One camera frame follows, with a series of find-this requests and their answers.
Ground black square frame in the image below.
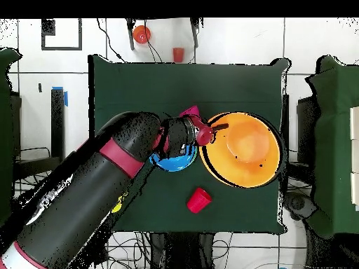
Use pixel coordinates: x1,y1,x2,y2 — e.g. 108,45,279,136
41,18,83,52

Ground tangle of cables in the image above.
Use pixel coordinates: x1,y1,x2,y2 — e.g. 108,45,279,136
13,146,152,269

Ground white boxes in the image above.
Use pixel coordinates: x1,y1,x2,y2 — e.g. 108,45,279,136
349,106,359,212

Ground short crimson cup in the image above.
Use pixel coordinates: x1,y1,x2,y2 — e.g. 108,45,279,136
179,105,201,118

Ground large orange bowl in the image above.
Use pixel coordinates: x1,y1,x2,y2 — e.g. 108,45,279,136
198,111,283,189

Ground light blue bowl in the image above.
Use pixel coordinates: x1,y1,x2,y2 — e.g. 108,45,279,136
149,149,197,172

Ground green cloth covered table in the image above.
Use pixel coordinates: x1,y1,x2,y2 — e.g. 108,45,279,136
304,55,359,240
0,47,27,225

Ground dark green tablecloth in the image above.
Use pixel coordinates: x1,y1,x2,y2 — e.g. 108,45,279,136
88,54,291,235

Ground small orange bowl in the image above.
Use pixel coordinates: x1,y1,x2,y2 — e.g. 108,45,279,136
132,25,152,45

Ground blue tape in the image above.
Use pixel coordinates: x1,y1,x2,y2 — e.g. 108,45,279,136
52,85,69,107

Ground orange-red cup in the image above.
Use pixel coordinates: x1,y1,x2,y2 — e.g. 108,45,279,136
172,47,185,63

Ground black metal table frame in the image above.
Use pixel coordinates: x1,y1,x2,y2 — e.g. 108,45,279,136
12,88,67,186
280,93,320,187

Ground tall red cup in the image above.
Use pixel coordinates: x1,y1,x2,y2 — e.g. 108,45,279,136
187,187,213,214

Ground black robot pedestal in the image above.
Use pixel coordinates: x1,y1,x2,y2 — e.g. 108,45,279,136
149,231,217,269

